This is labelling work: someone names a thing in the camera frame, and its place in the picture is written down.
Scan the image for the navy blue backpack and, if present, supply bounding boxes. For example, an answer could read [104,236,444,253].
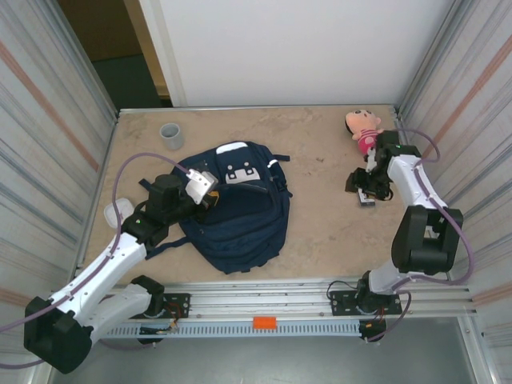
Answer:
[138,140,292,275]

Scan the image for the grey plastic cup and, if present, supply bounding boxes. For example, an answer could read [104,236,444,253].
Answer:
[159,122,185,151]

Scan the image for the white plastic dish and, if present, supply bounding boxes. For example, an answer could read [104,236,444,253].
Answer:
[103,198,133,228]

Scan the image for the aluminium mounting rail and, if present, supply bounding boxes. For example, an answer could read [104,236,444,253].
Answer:
[50,279,479,318]

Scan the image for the grey slotted cable duct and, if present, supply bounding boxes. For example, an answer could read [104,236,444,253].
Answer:
[98,319,363,339]

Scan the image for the pink plush doll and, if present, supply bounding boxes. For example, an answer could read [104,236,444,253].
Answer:
[344,110,386,155]

